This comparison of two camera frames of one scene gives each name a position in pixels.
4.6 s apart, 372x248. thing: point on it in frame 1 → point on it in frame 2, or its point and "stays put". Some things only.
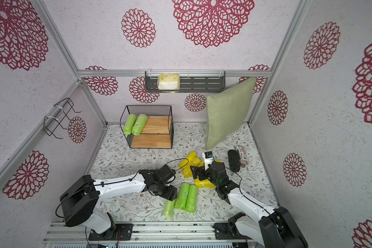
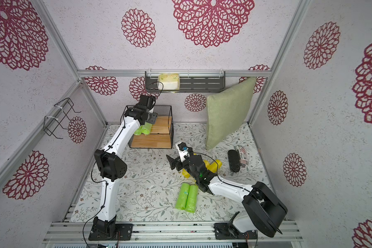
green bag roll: [191, 199] stays put
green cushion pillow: [226, 110] stays put
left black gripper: [171, 195] → [153, 120]
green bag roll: [182, 200] stays put
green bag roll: [168, 208] → [146, 128]
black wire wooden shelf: [158, 132] stays put
